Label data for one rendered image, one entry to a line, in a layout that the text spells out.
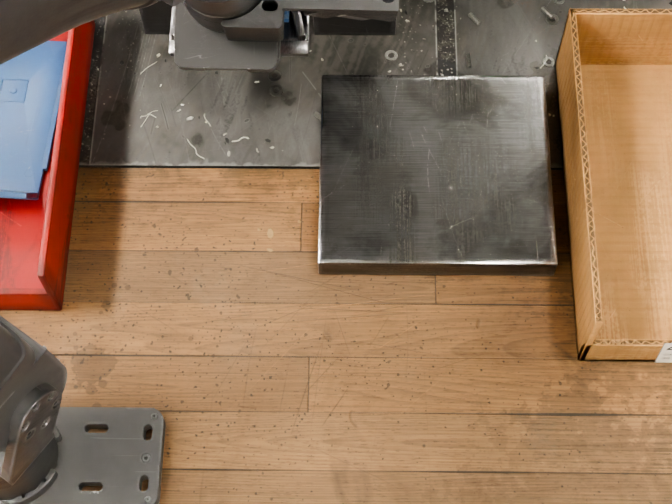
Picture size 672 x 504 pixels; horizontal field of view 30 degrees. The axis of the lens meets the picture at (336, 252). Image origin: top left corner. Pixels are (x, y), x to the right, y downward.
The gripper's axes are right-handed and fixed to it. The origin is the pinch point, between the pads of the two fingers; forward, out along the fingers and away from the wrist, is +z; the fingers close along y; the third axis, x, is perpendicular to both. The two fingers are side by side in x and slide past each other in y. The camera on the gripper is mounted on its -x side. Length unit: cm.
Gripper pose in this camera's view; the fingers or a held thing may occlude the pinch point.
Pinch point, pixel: (235, 13)
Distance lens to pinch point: 90.1
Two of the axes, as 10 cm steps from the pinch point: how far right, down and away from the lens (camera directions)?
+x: -10.0, -0.2, -0.2
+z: -0.2, -0.1, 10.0
